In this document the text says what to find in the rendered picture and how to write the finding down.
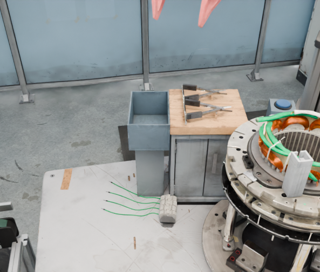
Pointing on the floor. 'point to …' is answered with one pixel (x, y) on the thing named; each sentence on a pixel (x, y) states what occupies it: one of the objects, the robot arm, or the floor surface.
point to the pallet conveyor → (6, 238)
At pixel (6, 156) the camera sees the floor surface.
